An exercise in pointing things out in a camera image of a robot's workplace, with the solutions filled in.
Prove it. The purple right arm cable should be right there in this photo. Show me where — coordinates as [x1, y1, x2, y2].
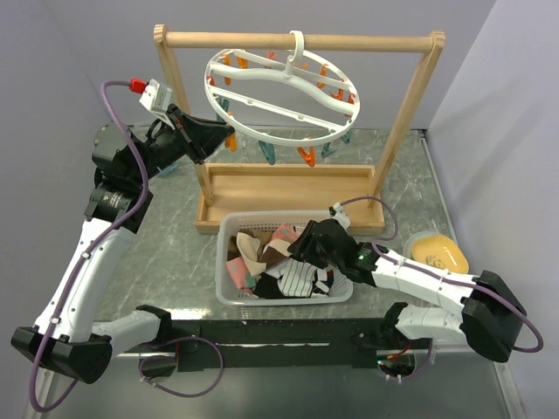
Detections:
[331, 196, 545, 384]

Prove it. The pink sock left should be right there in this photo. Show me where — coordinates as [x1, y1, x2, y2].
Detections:
[225, 257, 257, 293]

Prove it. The teal far right peg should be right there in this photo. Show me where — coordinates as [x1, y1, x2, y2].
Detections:
[340, 129, 352, 144]

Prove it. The cream brown ribbed sock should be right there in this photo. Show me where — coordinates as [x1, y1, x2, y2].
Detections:
[235, 230, 296, 277]

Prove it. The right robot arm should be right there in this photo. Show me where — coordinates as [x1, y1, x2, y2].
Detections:
[289, 219, 526, 362]

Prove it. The wooden hanger stand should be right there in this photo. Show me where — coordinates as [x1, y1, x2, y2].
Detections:
[153, 24, 445, 237]

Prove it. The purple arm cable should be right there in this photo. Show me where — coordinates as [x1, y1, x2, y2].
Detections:
[331, 196, 545, 384]
[29, 79, 224, 414]

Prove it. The teal right clothes peg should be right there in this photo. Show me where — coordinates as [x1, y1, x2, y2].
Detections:
[321, 141, 337, 159]

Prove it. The white plastic laundry basket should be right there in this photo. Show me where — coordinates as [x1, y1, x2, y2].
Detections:
[215, 210, 353, 306]

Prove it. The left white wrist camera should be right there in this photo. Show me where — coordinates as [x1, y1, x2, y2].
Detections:
[139, 79, 173, 127]

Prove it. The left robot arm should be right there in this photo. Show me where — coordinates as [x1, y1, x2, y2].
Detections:
[11, 105, 235, 384]

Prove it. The teal clothes peg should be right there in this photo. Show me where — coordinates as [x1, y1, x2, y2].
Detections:
[321, 141, 337, 159]
[258, 141, 276, 165]

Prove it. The yellow dish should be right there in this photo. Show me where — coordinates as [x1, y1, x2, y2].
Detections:
[404, 231, 469, 274]

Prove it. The white round clip hanger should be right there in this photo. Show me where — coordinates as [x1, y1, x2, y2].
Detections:
[204, 31, 361, 151]

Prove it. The aluminium rail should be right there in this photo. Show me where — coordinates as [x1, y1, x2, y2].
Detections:
[42, 317, 507, 359]

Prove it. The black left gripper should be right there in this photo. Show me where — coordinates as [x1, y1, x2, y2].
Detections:
[129, 103, 233, 185]

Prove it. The black white striped sock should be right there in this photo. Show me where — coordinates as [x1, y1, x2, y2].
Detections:
[253, 258, 335, 299]

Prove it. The orange clothes peg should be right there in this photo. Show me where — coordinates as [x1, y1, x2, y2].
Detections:
[297, 147, 316, 168]
[224, 132, 238, 152]

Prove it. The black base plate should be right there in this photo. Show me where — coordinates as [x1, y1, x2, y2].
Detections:
[121, 317, 433, 373]

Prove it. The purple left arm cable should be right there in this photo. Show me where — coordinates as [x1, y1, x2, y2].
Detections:
[29, 79, 224, 414]

